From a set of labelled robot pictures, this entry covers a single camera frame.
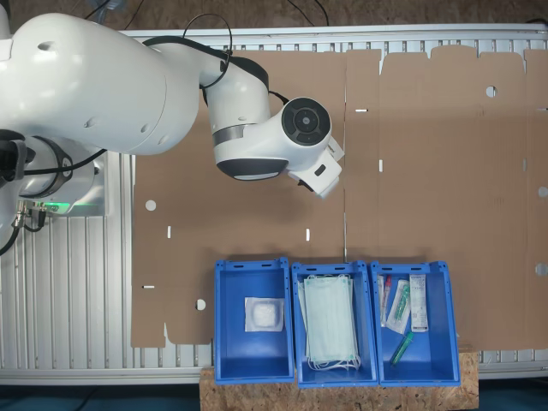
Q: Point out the white cotton packet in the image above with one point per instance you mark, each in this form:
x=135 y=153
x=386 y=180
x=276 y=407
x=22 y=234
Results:
x=264 y=314

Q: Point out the blue bin holding cotton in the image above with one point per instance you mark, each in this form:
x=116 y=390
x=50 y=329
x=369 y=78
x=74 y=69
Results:
x=240 y=351

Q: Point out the brown cardboard sheet with flaps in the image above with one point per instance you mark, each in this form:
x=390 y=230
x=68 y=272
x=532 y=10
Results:
x=449 y=171

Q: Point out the pale green face mask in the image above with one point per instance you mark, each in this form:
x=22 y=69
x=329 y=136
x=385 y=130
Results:
x=301 y=299
x=329 y=317

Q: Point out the red-capped tube in packet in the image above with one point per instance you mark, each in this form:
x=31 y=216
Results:
x=386 y=299

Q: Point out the green tube in clear packet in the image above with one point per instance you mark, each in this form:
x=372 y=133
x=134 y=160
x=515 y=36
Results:
x=400 y=308

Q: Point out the white printed flat packet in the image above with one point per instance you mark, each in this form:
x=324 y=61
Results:
x=418 y=304

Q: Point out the blue bin holding masks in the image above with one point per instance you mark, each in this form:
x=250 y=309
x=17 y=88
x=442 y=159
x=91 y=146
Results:
x=368 y=325

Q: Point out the loose green tube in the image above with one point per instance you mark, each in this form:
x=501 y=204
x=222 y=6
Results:
x=402 y=347

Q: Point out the blue bin holding tubes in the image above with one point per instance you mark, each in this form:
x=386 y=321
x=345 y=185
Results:
x=436 y=355

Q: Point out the chipboard wood block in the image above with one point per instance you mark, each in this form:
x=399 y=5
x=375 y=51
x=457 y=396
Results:
x=342 y=398

